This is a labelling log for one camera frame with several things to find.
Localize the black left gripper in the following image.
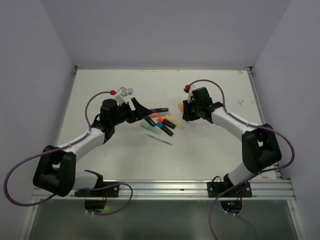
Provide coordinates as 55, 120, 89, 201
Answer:
111, 97, 152, 126

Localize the pastel peach highlighter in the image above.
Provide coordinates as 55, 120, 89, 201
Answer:
177, 102, 184, 114

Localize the pastel purple cap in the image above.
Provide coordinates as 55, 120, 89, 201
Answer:
127, 88, 133, 96

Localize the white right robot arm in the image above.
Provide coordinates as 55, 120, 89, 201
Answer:
182, 85, 282, 197

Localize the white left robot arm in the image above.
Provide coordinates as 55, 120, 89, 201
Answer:
33, 98, 152, 197

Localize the thin grey pen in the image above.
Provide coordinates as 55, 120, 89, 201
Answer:
145, 134, 173, 146

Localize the pink cap black highlighter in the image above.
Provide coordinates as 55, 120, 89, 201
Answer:
144, 116, 157, 127

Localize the pastel orange highlighter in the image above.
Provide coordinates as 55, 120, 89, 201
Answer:
149, 112, 167, 118

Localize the purple cap black highlighter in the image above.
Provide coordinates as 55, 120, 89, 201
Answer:
150, 108, 169, 113

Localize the pastel yellow highlighter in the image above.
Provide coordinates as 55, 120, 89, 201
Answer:
164, 115, 185, 130

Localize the pastel green highlighter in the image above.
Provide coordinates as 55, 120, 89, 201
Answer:
140, 122, 162, 135

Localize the orange cap black highlighter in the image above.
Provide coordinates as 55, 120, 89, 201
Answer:
157, 117, 176, 129

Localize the blue cap black highlighter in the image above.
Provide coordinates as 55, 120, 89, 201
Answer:
156, 122, 174, 137

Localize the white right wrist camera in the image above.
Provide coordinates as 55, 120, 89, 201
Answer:
185, 85, 196, 103

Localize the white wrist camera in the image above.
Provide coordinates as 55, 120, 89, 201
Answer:
113, 86, 130, 106
185, 85, 196, 103

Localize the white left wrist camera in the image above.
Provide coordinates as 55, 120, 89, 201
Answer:
113, 86, 130, 106

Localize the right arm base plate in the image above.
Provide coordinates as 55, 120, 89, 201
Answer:
206, 174, 253, 215

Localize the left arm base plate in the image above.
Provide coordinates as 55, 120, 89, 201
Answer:
74, 181, 120, 213

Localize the aluminium front rail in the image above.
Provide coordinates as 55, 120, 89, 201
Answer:
29, 177, 297, 201

